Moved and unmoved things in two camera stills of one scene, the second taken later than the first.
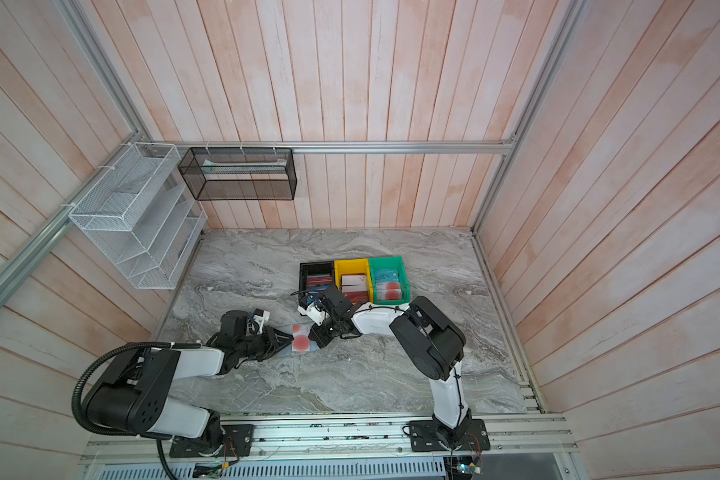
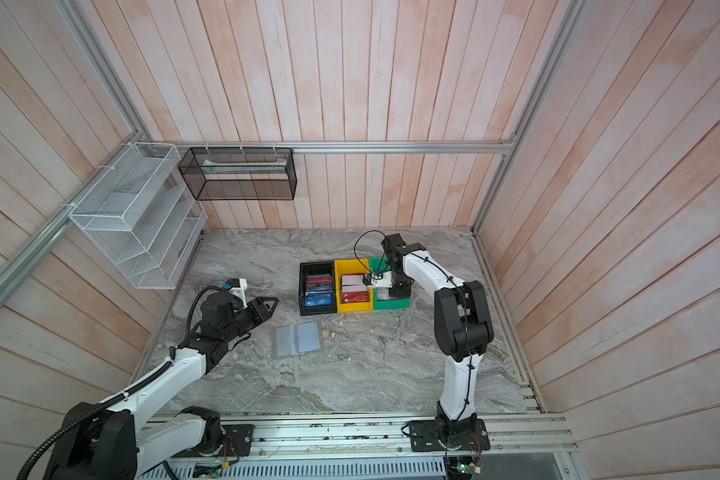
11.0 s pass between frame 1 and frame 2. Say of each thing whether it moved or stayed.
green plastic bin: stayed
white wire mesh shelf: stayed
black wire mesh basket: stayed
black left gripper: moved
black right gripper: moved
